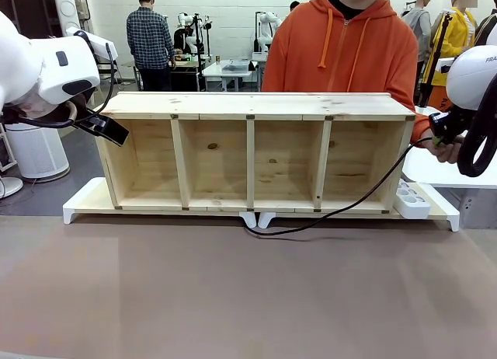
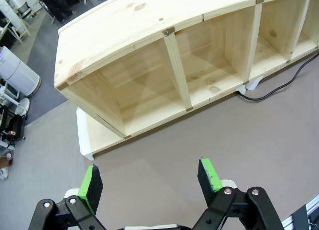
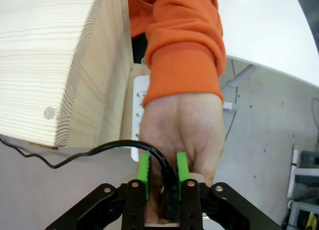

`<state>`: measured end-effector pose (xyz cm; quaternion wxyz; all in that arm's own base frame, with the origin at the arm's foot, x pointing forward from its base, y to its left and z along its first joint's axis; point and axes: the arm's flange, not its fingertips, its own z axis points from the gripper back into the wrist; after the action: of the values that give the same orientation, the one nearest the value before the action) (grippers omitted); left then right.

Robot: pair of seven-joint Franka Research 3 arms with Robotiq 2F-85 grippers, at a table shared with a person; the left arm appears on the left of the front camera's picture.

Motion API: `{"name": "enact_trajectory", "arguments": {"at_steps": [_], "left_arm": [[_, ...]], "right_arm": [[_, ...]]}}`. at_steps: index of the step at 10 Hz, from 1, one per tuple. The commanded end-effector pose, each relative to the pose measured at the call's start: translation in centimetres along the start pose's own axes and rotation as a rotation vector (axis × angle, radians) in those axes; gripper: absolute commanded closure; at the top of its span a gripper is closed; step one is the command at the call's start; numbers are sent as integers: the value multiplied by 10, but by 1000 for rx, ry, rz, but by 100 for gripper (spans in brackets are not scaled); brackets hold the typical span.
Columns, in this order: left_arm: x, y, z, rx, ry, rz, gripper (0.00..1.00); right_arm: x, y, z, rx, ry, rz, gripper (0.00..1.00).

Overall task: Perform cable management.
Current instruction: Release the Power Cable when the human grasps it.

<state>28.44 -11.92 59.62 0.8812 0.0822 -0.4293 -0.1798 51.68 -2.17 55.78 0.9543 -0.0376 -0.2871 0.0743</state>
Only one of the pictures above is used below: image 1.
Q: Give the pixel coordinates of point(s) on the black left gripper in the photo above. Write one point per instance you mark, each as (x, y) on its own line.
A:
(81, 108)

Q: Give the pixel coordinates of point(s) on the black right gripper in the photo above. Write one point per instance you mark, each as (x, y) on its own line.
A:
(460, 124)

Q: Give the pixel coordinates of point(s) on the person's left forearm orange sleeve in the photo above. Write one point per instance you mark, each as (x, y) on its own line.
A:
(421, 127)

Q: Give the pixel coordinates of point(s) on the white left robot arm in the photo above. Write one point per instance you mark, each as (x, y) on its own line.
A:
(23, 63)

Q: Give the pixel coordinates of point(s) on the person's left hand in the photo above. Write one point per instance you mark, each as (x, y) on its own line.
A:
(446, 153)

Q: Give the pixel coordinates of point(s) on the white side table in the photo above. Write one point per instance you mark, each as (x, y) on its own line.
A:
(431, 168)

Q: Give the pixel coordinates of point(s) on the white cylindrical air purifier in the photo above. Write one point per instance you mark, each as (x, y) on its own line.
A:
(37, 153)

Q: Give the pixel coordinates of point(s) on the white wood-topped riser stand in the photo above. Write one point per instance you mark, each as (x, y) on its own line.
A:
(83, 203)
(442, 213)

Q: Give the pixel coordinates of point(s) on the black yellow tripod stand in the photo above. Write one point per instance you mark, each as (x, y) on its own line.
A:
(436, 52)

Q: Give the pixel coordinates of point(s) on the white power strip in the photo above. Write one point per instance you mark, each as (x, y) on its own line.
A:
(413, 209)

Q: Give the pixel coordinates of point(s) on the person in plaid shirt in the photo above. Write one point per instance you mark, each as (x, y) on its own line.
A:
(149, 32)

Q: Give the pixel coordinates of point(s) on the mannequin in yellow jacket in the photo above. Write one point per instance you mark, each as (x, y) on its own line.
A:
(462, 28)

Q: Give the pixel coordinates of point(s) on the white fan base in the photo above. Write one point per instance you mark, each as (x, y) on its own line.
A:
(9, 186)

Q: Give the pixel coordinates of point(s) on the mannequin in grey hoodie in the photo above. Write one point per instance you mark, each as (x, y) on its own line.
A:
(421, 21)

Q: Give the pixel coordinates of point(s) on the white standing air conditioner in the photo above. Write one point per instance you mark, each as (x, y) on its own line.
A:
(68, 9)

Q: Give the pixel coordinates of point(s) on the person in orange hoodie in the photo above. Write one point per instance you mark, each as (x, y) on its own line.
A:
(341, 52)

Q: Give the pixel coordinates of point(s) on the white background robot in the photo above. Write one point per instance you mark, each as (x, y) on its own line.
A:
(190, 28)
(268, 26)

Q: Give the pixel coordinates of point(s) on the white background table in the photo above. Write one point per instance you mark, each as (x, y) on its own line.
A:
(229, 69)

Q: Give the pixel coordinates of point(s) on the pine wood four-compartment shelf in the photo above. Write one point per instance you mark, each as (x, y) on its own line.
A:
(248, 102)

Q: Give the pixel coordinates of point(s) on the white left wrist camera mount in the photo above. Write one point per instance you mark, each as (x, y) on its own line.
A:
(99, 44)

